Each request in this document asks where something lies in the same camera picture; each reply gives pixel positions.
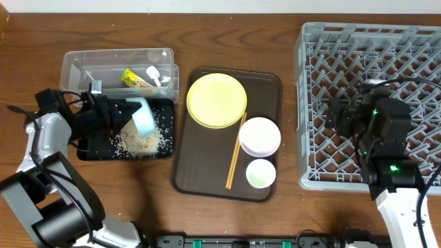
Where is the light blue bowl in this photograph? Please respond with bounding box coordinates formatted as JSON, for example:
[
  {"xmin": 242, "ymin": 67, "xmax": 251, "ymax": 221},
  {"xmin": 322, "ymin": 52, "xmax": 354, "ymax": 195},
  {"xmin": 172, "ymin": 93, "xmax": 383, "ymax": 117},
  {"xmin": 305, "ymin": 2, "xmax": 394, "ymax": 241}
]
[{"xmin": 125, "ymin": 97, "xmax": 156, "ymax": 138}]

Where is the green yellow snack wrapper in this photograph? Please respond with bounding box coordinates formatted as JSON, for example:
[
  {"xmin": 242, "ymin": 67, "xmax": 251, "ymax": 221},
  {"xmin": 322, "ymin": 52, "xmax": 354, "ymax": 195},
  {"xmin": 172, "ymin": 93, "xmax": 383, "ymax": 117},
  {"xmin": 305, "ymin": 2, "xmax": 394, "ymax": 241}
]
[{"xmin": 121, "ymin": 68, "xmax": 154, "ymax": 88}]

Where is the white tissue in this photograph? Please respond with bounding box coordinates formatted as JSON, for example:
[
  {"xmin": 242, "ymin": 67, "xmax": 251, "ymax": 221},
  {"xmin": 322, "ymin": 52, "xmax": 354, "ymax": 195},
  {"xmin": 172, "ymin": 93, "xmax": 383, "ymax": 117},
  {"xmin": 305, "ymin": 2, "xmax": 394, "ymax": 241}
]
[{"xmin": 146, "ymin": 65, "xmax": 161, "ymax": 87}]

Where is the pink white bowl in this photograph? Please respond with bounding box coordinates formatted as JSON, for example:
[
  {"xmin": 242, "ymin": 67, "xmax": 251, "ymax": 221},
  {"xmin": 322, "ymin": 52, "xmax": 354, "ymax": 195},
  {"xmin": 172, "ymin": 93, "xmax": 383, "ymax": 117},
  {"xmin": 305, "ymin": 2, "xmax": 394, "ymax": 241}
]
[{"xmin": 239, "ymin": 117, "xmax": 281, "ymax": 158}]

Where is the white cup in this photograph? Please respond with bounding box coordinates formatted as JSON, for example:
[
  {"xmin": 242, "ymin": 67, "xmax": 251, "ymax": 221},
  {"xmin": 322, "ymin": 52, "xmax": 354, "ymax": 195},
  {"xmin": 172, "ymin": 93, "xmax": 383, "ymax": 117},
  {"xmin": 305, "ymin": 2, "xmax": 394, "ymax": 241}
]
[{"xmin": 245, "ymin": 159, "xmax": 276, "ymax": 189}]

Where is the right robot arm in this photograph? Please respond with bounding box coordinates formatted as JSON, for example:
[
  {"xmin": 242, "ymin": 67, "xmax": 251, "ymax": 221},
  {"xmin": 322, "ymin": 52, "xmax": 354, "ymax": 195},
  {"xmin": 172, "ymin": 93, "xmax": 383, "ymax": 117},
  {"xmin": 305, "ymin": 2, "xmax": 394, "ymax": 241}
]
[{"xmin": 325, "ymin": 79, "xmax": 440, "ymax": 247}]

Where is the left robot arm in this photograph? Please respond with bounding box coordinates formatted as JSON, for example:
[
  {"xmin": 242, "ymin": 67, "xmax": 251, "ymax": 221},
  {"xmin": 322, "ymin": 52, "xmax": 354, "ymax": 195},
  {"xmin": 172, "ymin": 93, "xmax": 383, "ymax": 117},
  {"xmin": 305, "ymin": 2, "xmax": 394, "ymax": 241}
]
[{"xmin": 1, "ymin": 83, "xmax": 149, "ymax": 247}]

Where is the clear plastic waste bin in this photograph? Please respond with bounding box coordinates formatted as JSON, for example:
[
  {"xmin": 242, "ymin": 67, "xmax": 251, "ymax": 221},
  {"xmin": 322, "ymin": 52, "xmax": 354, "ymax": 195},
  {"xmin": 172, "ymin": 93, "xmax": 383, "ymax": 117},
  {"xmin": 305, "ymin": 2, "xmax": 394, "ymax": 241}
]
[{"xmin": 60, "ymin": 48, "xmax": 179, "ymax": 102}]

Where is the grey dishwasher rack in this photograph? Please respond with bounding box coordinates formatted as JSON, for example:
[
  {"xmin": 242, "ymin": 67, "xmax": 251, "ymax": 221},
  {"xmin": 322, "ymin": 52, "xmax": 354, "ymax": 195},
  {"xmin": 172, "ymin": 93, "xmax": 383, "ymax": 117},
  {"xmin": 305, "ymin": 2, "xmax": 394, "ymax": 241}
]
[{"xmin": 294, "ymin": 22, "xmax": 440, "ymax": 195}]

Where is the black plastic tray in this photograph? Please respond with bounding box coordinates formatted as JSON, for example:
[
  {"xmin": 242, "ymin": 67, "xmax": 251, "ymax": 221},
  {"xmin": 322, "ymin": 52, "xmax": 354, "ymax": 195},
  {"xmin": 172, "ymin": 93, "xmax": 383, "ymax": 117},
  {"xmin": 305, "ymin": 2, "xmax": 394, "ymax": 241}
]
[{"xmin": 76, "ymin": 99, "xmax": 175, "ymax": 161}]

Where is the small white tissue scrap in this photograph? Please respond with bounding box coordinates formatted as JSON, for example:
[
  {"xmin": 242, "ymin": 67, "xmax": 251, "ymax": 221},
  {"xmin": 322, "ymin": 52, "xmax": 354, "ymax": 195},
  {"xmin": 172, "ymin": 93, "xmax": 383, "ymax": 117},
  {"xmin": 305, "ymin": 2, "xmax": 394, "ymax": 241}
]
[{"xmin": 161, "ymin": 76, "xmax": 170, "ymax": 83}]

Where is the dark brown serving tray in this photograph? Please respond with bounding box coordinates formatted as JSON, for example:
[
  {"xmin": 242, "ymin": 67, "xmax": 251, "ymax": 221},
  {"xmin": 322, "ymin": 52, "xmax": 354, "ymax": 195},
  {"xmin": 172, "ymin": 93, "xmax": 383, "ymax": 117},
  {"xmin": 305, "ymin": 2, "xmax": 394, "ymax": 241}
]
[{"xmin": 171, "ymin": 67, "xmax": 283, "ymax": 203}]

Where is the yellow round plate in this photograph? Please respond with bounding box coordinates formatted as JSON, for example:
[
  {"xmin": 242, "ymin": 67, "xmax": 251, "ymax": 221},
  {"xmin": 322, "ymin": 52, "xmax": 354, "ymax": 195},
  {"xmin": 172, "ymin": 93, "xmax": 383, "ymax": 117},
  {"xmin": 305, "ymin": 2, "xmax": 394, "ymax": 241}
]
[{"xmin": 186, "ymin": 73, "xmax": 247, "ymax": 129}]

